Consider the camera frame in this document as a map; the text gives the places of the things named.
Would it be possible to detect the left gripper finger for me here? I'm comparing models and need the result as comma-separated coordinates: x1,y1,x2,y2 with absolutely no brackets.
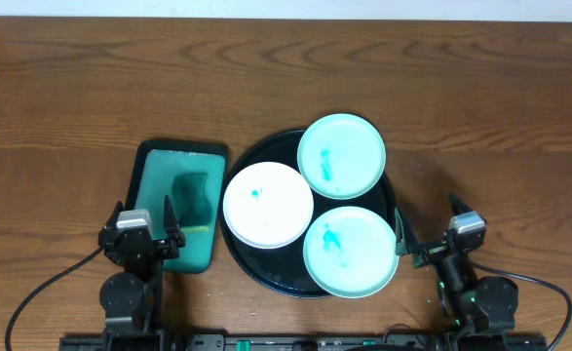
163,195,180,238
104,201,124,229

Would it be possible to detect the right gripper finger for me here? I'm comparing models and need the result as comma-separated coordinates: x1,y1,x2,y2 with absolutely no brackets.
395,207,419,256
449,192,473,215

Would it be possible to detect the green yellow sponge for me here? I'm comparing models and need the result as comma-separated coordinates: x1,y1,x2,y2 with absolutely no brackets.
172,173,212,232

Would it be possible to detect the white plate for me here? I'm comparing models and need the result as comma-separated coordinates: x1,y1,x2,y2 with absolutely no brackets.
222,162,314,250

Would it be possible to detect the mint green plate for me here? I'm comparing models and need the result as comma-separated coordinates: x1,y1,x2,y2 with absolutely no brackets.
303,206,399,298
296,113,387,200

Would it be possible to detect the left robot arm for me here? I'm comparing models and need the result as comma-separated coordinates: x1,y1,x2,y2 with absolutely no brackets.
98,197,186,351

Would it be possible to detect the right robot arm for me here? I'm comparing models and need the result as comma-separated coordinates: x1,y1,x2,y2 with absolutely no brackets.
395,194,518,350

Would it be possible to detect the black rectangular water tray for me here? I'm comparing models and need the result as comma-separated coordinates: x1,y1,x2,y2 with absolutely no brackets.
125,138,228,274

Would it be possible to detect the black round tray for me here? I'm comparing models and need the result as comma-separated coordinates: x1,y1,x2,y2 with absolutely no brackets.
218,129,397,298

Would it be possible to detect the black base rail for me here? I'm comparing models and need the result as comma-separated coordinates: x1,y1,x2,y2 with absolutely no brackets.
58,332,549,351

